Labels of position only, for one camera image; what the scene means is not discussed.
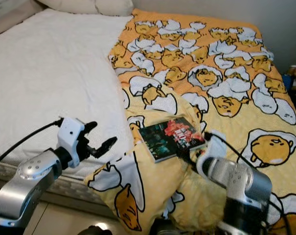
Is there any cream bolster pillow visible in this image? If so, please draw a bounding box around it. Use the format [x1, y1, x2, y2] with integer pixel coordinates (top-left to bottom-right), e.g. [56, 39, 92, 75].
[38, 0, 135, 17]

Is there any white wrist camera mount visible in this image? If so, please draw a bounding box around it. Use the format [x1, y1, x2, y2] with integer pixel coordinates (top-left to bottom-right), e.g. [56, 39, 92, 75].
[200, 129, 228, 166]
[58, 117, 86, 168]

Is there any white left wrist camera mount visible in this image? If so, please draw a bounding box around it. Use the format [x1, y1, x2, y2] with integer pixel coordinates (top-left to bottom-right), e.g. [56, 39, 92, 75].
[58, 117, 86, 168]

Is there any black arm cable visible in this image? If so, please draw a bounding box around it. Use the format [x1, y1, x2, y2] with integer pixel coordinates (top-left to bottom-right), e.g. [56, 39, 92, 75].
[204, 131, 293, 235]
[0, 118, 64, 169]

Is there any blue container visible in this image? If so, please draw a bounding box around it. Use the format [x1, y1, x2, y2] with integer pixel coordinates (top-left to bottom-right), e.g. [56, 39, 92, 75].
[283, 74, 293, 90]

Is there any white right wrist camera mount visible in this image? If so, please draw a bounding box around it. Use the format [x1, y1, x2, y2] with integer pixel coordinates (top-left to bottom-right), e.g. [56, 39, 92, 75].
[200, 129, 228, 166]

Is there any beige bed base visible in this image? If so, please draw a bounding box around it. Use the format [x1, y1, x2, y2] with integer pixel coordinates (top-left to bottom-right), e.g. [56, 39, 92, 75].
[0, 169, 97, 205]

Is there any yellow cartoon egg blanket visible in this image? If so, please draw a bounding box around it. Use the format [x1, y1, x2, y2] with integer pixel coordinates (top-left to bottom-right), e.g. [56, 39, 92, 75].
[88, 8, 296, 235]

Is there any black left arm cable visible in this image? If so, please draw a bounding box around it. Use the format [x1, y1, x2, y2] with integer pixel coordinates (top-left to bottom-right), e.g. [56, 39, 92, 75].
[0, 118, 64, 169]

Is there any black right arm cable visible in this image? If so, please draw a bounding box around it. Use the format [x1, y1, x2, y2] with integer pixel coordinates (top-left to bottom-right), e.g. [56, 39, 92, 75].
[204, 131, 293, 235]

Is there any dark book with red cover art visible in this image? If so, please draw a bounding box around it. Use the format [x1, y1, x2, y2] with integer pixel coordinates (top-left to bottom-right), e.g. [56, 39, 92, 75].
[139, 117, 207, 163]

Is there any white quilted mattress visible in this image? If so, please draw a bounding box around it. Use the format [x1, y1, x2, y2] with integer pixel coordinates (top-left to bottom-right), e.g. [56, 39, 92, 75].
[0, 8, 136, 178]

